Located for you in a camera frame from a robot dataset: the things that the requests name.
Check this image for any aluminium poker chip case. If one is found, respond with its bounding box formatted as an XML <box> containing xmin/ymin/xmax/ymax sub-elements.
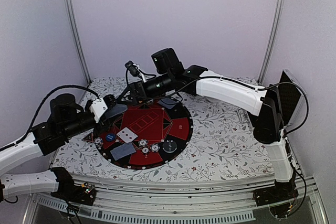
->
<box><xmin>237</xmin><ymin>84</ymin><xmax>305</xmax><ymax>130</ymax></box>

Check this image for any blue playing card deck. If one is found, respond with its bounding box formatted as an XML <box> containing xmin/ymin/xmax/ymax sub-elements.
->
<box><xmin>101</xmin><ymin>103</ymin><xmax>128</xmax><ymax>121</ymax></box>

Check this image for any blue small blind button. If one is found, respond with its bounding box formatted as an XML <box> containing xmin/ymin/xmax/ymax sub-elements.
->
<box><xmin>106</xmin><ymin>133</ymin><xmax>116</xmax><ymax>142</ymax></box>

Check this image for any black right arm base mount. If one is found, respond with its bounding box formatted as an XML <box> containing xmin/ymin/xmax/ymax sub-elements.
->
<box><xmin>253</xmin><ymin>178</ymin><xmax>308</xmax><ymax>220</ymax></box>

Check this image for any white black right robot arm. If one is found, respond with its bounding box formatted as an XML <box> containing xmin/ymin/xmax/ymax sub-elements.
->
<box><xmin>125</xmin><ymin>48</ymin><xmax>298</xmax><ymax>205</ymax></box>

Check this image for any left aluminium frame post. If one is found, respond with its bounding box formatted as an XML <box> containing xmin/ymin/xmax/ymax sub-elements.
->
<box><xmin>64</xmin><ymin>0</ymin><xmax>92</xmax><ymax>84</ymax></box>

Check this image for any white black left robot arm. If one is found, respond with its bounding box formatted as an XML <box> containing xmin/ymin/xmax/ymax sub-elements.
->
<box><xmin>1</xmin><ymin>93</ymin><xmax>108</xmax><ymax>200</ymax></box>

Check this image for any round red black poker mat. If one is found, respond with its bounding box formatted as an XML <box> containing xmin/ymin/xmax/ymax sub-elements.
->
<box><xmin>93</xmin><ymin>98</ymin><xmax>193</xmax><ymax>170</ymax></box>

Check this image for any aluminium frame post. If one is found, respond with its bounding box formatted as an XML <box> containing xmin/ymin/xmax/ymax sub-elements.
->
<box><xmin>64</xmin><ymin>0</ymin><xmax>92</xmax><ymax>84</ymax></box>
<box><xmin>257</xmin><ymin>0</ymin><xmax>285</xmax><ymax>84</ymax></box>

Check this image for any aluminium front rail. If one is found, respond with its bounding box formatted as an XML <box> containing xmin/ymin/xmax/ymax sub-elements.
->
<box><xmin>22</xmin><ymin>174</ymin><xmax>328</xmax><ymax>224</ymax></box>

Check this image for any right aluminium frame post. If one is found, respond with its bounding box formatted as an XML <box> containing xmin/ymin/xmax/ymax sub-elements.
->
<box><xmin>257</xmin><ymin>0</ymin><xmax>285</xmax><ymax>84</ymax></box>

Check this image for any diamonds number card face-up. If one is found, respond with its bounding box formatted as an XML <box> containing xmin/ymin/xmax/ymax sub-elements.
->
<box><xmin>117</xmin><ymin>127</ymin><xmax>138</xmax><ymax>143</ymax></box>

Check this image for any floral white table cloth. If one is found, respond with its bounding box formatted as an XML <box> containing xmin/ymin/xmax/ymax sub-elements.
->
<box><xmin>54</xmin><ymin>76</ymin><xmax>294</xmax><ymax>183</ymax></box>

